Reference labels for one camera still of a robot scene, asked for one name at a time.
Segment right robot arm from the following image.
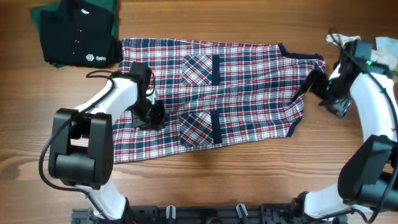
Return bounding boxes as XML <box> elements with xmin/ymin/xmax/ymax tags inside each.
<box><xmin>290</xmin><ymin>34</ymin><xmax>397</xmax><ymax>223</ymax></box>

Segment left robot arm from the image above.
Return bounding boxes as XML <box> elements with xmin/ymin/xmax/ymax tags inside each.
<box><xmin>39</xmin><ymin>62</ymin><xmax>165</xmax><ymax>223</ymax></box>

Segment beige crumpled cloth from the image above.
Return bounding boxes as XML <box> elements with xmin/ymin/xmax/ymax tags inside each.
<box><xmin>325</xmin><ymin>33</ymin><xmax>361</xmax><ymax>47</ymax></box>

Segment light blue cloth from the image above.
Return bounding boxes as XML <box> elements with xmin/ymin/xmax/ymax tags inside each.
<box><xmin>371</xmin><ymin>37</ymin><xmax>397</xmax><ymax>71</ymax></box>

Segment green folded shirt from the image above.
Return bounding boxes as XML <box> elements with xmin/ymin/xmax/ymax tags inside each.
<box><xmin>29</xmin><ymin>0</ymin><xmax>121</xmax><ymax>69</ymax></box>

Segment left black cable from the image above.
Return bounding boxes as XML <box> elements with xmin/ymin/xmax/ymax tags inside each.
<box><xmin>38</xmin><ymin>70</ymin><xmax>156</xmax><ymax>220</ymax></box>

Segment black cable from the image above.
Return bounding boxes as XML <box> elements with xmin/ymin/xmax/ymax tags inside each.
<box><xmin>38</xmin><ymin>70</ymin><xmax>156</xmax><ymax>220</ymax></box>
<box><xmin>328</xmin><ymin>28</ymin><xmax>398</xmax><ymax>223</ymax></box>

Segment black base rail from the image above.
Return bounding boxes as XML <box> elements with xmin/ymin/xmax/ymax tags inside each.
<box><xmin>71</xmin><ymin>203</ymin><xmax>310</xmax><ymax>224</ymax></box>

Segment right black cable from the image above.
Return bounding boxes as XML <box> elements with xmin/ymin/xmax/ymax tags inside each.
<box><xmin>328</xmin><ymin>28</ymin><xmax>398</xmax><ymax>223</ymax></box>

